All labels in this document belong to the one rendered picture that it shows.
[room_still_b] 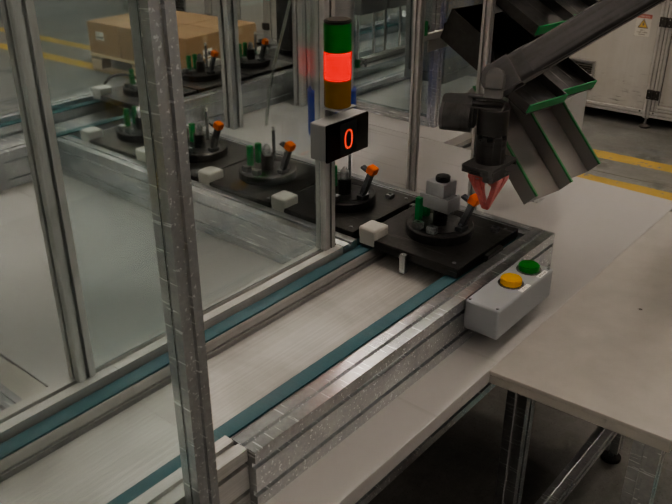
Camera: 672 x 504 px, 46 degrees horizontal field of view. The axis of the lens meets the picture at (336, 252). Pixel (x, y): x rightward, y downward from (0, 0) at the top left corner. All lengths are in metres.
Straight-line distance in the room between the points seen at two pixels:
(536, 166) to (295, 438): 0.96
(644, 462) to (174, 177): 0.96
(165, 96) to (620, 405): 0.95
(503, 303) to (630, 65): 4.42
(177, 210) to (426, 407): 0.68
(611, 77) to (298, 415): 4.88
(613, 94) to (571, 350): 4.40
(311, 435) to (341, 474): 0.07
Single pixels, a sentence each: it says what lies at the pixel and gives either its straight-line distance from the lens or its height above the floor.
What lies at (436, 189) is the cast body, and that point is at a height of 1.07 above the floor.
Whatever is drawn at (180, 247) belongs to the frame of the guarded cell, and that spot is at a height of 1.32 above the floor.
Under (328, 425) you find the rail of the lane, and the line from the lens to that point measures 1.21.
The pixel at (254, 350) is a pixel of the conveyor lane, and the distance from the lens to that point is 1.37.
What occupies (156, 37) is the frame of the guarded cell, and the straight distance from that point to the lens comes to 0.74.
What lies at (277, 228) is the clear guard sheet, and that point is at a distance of 1.48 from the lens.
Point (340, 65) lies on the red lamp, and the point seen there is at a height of 1.34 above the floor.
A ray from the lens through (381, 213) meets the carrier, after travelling 1.74.
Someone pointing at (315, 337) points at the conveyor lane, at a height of 0.92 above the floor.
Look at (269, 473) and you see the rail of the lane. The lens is 1.15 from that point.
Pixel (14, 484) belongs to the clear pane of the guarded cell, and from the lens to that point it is 0.83.
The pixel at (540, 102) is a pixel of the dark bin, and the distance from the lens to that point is 1.74.
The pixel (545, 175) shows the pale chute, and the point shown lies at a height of 1.02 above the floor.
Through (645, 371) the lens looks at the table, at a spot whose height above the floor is 0.86.
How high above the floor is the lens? 1.68
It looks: 27 degrees down
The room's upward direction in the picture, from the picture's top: straight up
